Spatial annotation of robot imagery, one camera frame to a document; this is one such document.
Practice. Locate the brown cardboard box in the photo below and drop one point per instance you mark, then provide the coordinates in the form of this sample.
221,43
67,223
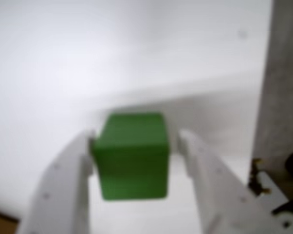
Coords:
1,221

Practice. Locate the metal table clamp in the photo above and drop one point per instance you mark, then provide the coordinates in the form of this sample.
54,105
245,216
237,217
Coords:
270,187

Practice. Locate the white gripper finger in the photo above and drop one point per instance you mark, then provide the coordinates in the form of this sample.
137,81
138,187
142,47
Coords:
61,190
219,200

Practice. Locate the green cube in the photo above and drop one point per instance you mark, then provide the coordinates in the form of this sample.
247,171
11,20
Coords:
133,156

